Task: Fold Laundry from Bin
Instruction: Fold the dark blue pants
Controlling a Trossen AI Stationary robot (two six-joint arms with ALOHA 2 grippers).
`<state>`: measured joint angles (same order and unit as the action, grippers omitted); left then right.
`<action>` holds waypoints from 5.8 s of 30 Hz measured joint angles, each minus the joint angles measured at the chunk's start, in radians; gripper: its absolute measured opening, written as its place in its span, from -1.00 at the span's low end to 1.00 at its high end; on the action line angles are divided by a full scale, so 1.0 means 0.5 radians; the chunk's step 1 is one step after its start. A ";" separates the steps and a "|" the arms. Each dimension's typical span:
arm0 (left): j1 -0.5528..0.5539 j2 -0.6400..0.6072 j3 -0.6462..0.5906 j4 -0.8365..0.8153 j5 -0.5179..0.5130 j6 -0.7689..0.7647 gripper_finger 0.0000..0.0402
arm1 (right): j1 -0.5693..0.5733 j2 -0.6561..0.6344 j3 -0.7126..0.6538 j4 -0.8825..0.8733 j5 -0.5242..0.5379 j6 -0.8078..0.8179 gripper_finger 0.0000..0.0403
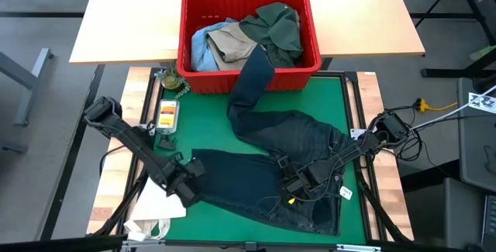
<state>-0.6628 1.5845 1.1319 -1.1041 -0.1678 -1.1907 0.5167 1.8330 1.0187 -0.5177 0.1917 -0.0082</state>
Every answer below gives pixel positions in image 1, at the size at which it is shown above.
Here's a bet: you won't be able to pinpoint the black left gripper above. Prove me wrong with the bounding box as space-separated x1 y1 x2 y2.
162 153 207 209

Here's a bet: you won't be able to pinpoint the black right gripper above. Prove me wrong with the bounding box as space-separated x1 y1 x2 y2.
277 154 332 206

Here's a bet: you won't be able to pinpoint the dark blue denim jeans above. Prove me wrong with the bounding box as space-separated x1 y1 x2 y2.
191 44 356 236

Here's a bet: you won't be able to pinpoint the red plastic laundry bin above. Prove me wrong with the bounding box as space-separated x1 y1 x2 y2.
176 0 322 95

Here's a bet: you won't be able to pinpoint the white printed tote bag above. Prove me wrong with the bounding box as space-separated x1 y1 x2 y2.
123 176 188 242

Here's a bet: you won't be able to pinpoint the green table mat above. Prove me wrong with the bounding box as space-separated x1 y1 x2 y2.
149 76 367 245

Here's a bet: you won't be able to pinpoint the clear package with orange label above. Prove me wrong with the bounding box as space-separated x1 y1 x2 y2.
154 98 181 135

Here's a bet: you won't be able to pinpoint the small potted succulent plant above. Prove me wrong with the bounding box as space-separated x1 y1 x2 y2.
154 62 191 100

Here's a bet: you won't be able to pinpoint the black table leg bar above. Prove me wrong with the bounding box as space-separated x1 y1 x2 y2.
38 64 106 241

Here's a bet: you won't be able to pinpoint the light blue garment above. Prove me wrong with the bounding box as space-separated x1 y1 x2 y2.
191 18 237 73

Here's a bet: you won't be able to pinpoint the black horizontal bar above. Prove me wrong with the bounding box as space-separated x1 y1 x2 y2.
0 235 129 252

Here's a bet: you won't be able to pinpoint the beige khaki garment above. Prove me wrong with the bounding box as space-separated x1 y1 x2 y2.
207 21 260 71

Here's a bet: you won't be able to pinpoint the dark grey box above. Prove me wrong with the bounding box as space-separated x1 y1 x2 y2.
402 178 485 250

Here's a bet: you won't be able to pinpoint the dark green button shirt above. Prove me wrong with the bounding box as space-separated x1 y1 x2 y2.
239 2 304 69

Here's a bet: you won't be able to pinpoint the light wooden table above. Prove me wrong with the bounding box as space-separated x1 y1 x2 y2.
69 0 426 65

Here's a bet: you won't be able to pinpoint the dark grey case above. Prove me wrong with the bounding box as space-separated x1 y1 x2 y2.
458 77 496 193

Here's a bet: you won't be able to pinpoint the grey metal table leg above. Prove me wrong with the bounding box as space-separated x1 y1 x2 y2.
0 47 55 127

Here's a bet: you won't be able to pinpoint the black keyboard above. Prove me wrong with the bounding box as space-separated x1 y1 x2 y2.
481 195 496 251

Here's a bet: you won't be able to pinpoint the white tag with black logo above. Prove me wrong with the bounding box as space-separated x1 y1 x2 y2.
468 91 496 114

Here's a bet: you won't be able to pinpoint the light green object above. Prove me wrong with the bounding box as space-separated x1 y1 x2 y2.
469 45 496 61

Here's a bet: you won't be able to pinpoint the black thick cable bundle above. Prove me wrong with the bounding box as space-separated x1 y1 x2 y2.
356 166 412 243
91 154 150 237

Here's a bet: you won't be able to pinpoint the silver metal bracket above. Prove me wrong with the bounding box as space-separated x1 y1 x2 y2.
336 243 383 252

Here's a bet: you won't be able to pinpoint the black aluminium table frame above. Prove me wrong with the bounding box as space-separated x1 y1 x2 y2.
87 67 414 252

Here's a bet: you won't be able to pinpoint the yellow plug with cable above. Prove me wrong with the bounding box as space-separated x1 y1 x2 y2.
416 97 458 113

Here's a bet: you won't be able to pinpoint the white cable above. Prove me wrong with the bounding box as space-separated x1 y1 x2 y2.
410 85 496 131

